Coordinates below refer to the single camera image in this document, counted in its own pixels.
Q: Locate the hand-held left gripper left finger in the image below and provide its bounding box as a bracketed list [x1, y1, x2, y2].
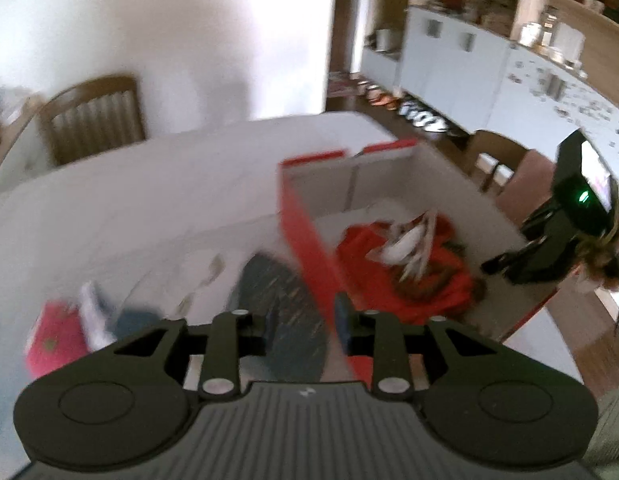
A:
[114, 304, 280, 402]

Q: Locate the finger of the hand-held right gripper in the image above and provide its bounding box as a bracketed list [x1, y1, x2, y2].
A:
[482, 247, 531, 276]
[521, 204, 557, 249]

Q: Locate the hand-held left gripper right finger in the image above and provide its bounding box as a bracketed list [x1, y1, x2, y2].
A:
[334, 292, 495, 404]

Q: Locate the brown braided bracelet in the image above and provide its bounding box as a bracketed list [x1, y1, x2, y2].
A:
[394, 245, 473, 307]

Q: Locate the orange-red cloth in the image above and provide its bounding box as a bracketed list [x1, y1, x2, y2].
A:
[337, 212, 478, 327]

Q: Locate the white cable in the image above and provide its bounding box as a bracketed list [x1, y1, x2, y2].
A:
[367, 209, 441, 282]

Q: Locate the white cardboard box red edge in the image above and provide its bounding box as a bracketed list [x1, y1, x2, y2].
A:
[277, 141, 563, 376]

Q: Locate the pink knitted pouch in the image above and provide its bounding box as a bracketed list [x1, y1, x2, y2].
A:
[24, 299, 91, 382]

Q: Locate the person's right hand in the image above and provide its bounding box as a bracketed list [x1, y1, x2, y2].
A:
[572, 209, 619, 293]

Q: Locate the dark streaked oval object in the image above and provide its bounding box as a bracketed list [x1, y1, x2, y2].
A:
[228, 252, 331, 392]

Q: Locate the row of shoes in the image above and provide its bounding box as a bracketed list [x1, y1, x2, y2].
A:
[358, 79, 451, 134]

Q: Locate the white cabinet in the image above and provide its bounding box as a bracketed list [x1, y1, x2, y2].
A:
[362, 6, 619, 202]

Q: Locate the group of cabinet-top ornaments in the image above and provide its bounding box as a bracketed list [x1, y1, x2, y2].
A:
[409, 0, 590, 77]

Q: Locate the person's grey-green clothing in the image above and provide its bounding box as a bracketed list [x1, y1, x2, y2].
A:
[587, 387, 619, 480]

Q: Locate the patterned floor rug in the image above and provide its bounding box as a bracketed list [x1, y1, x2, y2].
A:
[326, 71, 363, 99]

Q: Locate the metal pot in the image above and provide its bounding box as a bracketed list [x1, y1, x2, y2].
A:
[373, 27, 404, 54]

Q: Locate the dark wooden door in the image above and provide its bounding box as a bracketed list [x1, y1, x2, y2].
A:
[325, 0, 371, 112]

